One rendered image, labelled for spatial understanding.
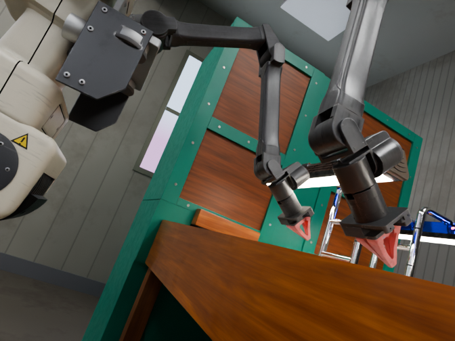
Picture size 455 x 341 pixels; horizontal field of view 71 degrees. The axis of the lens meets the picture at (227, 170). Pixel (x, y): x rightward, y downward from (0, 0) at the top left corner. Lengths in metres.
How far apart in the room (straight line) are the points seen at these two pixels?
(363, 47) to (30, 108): 0.57
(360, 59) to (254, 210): 1.01
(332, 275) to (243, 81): 1.29
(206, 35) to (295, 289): 0.79
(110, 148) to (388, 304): 2.95
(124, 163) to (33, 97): 2.57
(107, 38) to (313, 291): 0.51
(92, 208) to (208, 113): 1.89
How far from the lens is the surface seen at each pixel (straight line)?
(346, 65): 0.62
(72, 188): 3.12
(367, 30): 0.69
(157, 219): 1.36
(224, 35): 1.07
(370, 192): 0.57
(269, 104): 1.01
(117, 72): 0.60
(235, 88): 1.57
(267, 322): 0.49
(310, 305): 0.43
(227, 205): 1.46
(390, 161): 0.61
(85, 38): 0.62
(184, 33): 1.02
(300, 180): 0.98
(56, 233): 3.14
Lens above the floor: 0.73
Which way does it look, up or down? 14 degrees up
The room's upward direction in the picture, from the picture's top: 21 degrees clockwise
